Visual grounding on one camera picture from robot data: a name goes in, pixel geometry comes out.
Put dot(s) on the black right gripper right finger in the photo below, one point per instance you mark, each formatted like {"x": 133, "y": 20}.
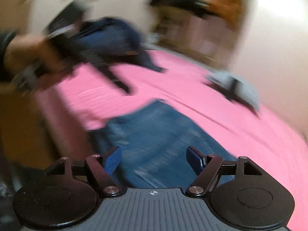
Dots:
{"x": 240, "y": 193}

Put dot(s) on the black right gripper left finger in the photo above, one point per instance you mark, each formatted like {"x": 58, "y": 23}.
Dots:
{"x": 67, "y": 193}

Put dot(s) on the person's left hand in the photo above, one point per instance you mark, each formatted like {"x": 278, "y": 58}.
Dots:
{"x": 26, "y": 49}

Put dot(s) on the dark navy garment pile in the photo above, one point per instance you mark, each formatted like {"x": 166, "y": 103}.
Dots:
{"x": 116, "y": 41}

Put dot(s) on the blue denim jeans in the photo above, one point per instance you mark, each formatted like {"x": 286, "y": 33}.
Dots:
{"x": 153, "y": 142}

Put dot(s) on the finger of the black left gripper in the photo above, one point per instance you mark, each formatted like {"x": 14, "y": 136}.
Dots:
{"x": 103, "y": 67}

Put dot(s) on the pink bed sheet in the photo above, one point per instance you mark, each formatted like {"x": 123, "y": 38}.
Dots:
{"x": 88, "y": 100}

